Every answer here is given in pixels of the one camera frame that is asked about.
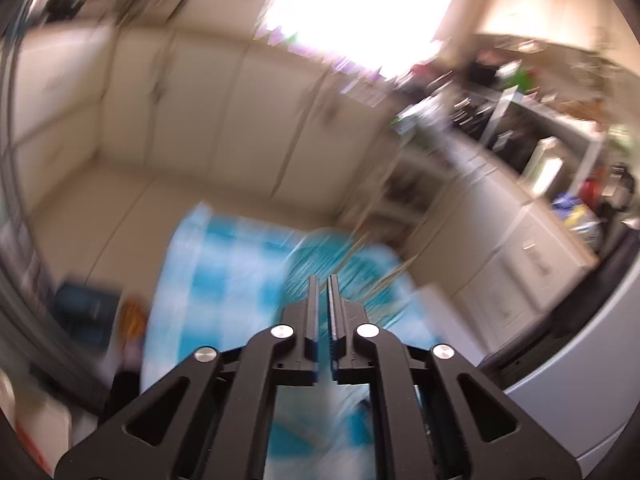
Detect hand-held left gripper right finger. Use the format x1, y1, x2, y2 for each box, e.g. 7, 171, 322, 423
327, 274, 583, 480

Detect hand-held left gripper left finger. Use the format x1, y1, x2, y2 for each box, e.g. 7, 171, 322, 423
54, 275, 321, 480

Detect teal perforated plastic basket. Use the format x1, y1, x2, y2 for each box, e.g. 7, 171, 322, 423
282, 227, 411, 326

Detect set of wooden chopsticks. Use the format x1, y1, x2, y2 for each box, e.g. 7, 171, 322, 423
345, 225, 418, 311

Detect blue white checked tablecloth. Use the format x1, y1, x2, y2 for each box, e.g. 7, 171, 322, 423
140, 205, 426, 480

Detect white stool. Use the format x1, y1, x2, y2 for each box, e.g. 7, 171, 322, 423
410, 285, 491, 366

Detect white storage trolley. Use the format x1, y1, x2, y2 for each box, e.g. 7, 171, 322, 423
365, 150, 451, 241

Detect yellow patterned slipper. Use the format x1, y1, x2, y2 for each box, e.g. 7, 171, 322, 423
120, 297, 148, 346

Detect cream cabinet with drawers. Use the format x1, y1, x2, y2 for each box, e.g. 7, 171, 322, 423
440, 145, 601, 341

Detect person's black trouser leg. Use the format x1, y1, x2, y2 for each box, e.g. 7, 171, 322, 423
100, 370, 141, 426

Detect dark blue box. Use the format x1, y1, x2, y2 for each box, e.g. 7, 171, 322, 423
55, 282, 121, 351

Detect cream lower kitchen cabinets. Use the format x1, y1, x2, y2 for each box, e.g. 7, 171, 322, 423
0, 25, 401, 211

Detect grey refrigerator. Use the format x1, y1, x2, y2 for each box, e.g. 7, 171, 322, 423
500, 280, 640, 461

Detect white electric kettle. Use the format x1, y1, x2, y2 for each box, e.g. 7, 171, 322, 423
522, 137, 566, 198

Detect blue yellow snack bag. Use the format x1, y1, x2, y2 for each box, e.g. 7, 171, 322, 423
552, 192, 601, 246

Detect bright kitchen window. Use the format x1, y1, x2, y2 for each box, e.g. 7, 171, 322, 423
260, 0, 451, 71

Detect white countertop shelf rack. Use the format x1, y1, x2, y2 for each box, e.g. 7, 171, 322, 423
490, 85, 616, 191

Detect cream upper wall cabinets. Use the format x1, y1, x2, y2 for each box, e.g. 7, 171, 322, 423
475, 0, 616, 56

